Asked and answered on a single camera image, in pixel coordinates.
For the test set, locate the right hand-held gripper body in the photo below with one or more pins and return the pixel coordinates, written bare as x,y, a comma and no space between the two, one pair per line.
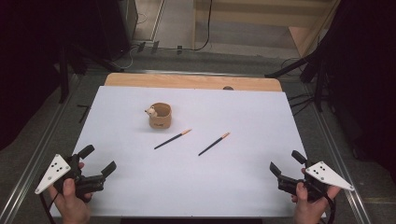
327,175

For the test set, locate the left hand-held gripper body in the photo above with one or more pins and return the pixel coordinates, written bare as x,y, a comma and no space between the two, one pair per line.
53,174

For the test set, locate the dark blue pencil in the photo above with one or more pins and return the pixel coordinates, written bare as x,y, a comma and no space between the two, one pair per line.
172,139
214,144

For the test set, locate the wooden cup with animal figure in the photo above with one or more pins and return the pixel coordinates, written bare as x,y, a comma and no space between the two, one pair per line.
160,123

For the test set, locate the person's right hand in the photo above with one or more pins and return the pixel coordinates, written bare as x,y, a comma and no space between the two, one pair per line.
308,213

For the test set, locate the person's left hand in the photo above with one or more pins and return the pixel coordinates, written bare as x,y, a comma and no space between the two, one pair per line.
73,211

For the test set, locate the black metal stand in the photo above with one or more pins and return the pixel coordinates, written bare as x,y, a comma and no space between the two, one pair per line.
63,77
319,87

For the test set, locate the white table sheet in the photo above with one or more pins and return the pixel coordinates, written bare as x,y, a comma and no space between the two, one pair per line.
202,186

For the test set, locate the black curtain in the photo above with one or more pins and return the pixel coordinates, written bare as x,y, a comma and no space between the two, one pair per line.
367,77
28,62

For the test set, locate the dark power plug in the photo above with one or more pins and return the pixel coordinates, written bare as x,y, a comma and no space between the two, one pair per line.
141,46
179,49

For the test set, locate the light wooden board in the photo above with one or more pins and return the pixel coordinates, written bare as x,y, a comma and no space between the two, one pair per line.
300,37

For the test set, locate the metal floor rail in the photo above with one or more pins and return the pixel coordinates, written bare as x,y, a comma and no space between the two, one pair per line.
34,161
339,155

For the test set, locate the black floor bracket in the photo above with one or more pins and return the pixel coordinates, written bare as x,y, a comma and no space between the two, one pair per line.
84,110

